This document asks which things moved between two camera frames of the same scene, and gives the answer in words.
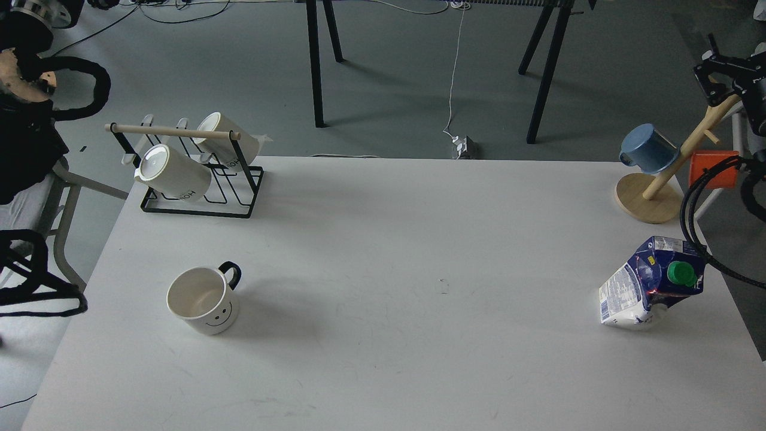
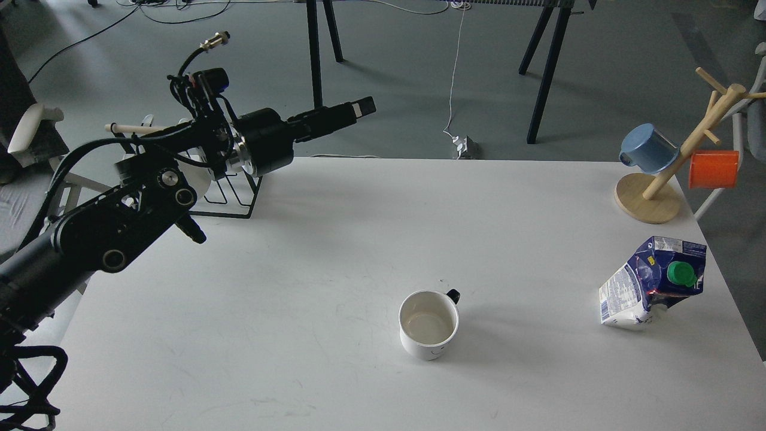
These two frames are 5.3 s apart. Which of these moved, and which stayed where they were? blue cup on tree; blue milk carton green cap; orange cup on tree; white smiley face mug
Moved: white smiley face mug
Stayed: blue cup on tree; blue milk carton green cap; orange cup on tree
